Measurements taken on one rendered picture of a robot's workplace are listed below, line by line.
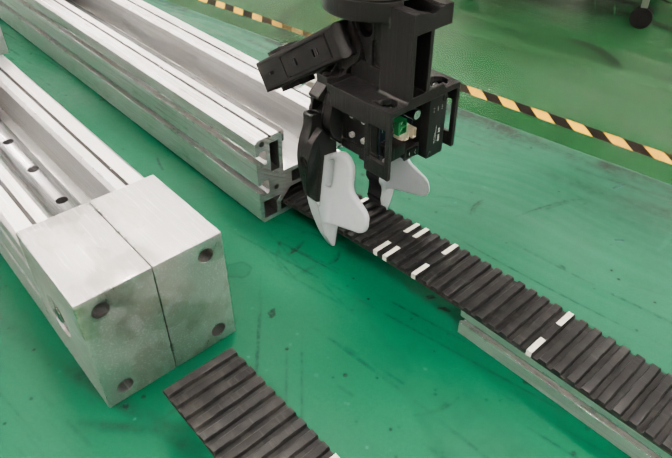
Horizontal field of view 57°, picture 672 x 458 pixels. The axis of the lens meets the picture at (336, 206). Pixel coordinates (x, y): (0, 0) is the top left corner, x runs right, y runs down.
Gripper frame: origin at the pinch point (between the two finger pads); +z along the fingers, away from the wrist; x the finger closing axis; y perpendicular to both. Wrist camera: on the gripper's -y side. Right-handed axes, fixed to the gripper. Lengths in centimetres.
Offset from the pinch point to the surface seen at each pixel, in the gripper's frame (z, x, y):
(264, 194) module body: -0.7, -4.3, -6.6
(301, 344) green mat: 2.2, -11.2, 6.7
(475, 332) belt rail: 1.1, -2.0, 15.0
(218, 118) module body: -6.2, -4.7, -12.0
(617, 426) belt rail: 1.3, -1.4, 25.5
